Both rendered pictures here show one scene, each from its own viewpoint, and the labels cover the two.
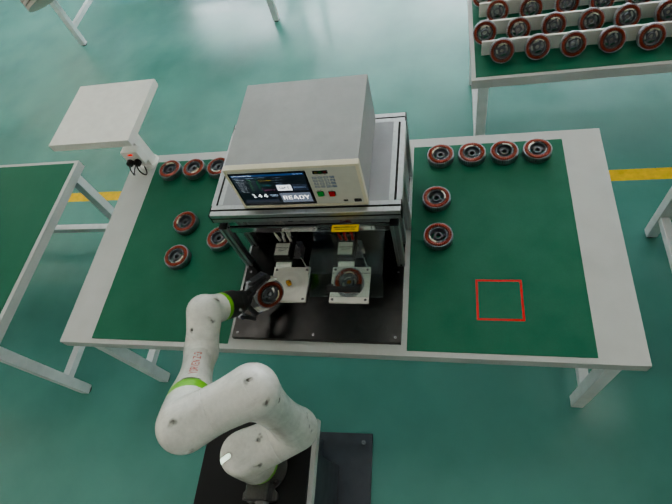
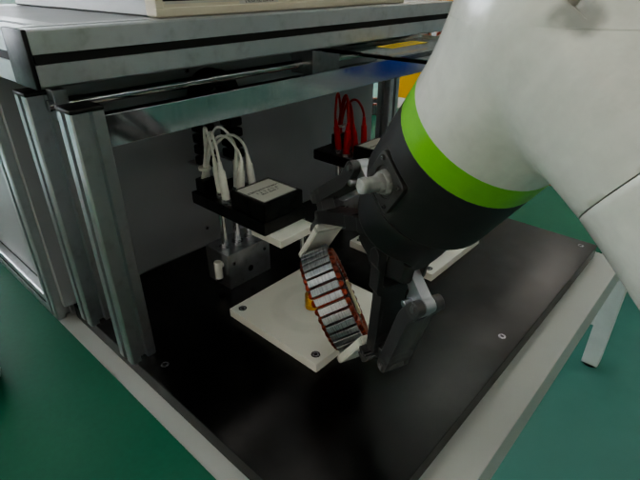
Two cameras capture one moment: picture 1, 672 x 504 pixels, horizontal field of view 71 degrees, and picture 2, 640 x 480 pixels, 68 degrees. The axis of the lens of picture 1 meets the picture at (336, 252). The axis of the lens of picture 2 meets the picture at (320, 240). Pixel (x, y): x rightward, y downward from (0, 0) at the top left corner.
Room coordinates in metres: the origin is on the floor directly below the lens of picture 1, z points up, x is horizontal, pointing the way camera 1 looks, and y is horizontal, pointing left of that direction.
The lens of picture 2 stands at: (0.81, 0.69, 1.15)
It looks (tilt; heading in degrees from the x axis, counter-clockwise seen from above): 29 degrees down; 287
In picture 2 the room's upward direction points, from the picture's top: straight up
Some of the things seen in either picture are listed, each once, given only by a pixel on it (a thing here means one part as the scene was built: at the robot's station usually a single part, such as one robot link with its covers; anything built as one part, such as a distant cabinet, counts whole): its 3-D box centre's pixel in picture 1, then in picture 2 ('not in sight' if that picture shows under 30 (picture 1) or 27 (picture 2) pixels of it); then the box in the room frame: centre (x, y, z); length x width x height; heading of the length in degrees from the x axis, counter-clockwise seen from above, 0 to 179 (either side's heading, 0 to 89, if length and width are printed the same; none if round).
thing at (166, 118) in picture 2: (306, 227); (318, 84); (1.00, 0.06, 1.03); 0.62 x 0.01 x 0.03; 65
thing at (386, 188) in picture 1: (310, 167); (211, 20); (1.20, -0.03, 1.09); 0.68 x 0.44 x 0.05; 65
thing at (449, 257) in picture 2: (350, 285); (414, 241); (0.86, 0.00, 0.78); 0.15 x 0.15 x 0.01; 65
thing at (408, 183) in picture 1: (405, 177); not in sight; (1.14, -0.36, 0.91); 0.28 x 0.03 x 0.32; 155
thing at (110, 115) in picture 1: (133, 149); not in sight; (1.82, 0.68, 0.98); 0.37 x 0.35 x 0.46; 65
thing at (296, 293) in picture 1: (289, 284); (312, 310); (0.97, 0.22, 0.78); 0.15 x 0.15 x 0.01; 65
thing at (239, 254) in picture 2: (294, 250); (239, 256); (1.10, 0.15, 0.80); 0.08 x 0.05 x 0.06; 65
